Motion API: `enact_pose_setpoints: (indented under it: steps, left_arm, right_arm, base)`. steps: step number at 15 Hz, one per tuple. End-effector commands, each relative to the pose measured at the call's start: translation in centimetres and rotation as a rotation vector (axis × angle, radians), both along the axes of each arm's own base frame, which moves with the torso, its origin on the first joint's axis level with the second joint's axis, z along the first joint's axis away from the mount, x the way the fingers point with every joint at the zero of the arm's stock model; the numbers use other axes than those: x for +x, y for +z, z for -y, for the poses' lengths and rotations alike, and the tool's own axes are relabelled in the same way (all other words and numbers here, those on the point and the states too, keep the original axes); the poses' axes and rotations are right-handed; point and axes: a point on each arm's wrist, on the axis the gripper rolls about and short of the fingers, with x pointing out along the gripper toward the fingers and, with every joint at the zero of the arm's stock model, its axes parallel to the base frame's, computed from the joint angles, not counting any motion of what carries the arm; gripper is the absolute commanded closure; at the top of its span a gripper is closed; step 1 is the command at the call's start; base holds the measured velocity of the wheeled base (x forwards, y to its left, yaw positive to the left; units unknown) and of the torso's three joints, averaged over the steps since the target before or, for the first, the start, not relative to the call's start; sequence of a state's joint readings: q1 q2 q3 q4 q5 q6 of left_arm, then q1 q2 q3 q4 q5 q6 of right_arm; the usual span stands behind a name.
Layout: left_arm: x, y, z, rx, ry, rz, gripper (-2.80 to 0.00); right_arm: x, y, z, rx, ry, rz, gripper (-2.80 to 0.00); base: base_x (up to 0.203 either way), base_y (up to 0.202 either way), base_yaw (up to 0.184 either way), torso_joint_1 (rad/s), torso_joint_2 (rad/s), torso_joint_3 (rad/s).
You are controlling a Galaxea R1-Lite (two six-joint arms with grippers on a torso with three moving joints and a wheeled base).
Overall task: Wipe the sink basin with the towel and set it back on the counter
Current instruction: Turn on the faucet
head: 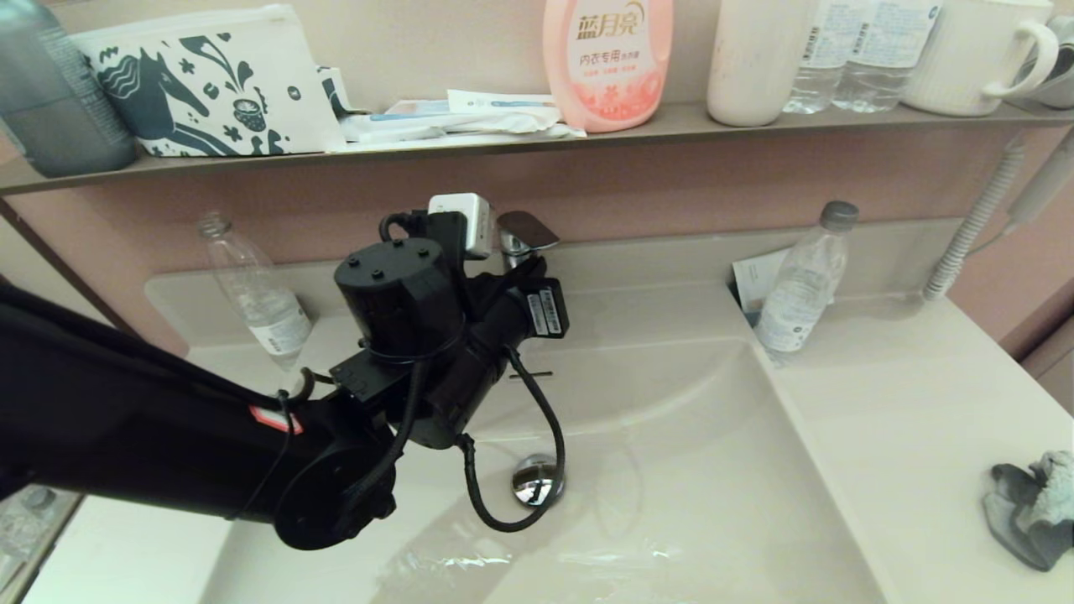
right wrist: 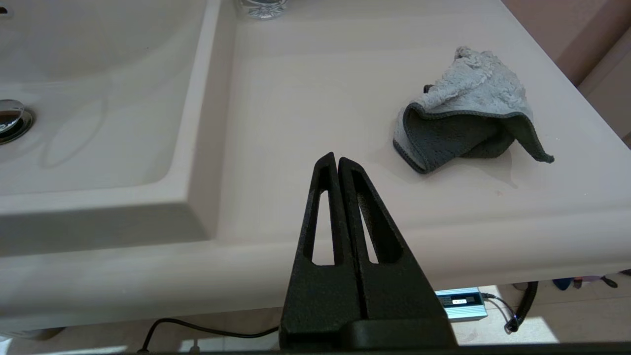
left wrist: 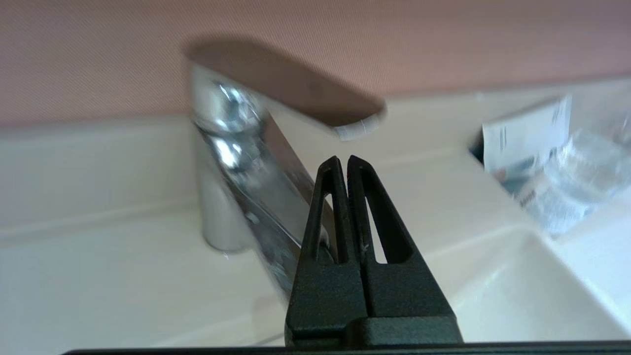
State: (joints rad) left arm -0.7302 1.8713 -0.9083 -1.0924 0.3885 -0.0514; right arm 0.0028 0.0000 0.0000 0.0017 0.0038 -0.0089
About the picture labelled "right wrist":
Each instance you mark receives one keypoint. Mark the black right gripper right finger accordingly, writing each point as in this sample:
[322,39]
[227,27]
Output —
[399,291]

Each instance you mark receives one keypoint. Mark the grey microfibre cloth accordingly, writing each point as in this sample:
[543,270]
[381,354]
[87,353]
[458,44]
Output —
[468,98]

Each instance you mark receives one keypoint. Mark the clear bottle grey cap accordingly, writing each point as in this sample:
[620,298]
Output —
[261,7]

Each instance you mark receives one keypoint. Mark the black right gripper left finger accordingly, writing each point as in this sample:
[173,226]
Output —
[320,296]

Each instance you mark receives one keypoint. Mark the cream ceramic sink vanity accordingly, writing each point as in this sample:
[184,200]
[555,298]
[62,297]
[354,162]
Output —
[305,98]

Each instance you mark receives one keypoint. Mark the chrome drain stopper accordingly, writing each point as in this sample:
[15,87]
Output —
[12,121]

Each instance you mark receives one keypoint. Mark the silver blue power box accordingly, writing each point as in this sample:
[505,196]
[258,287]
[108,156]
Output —
[461,303]

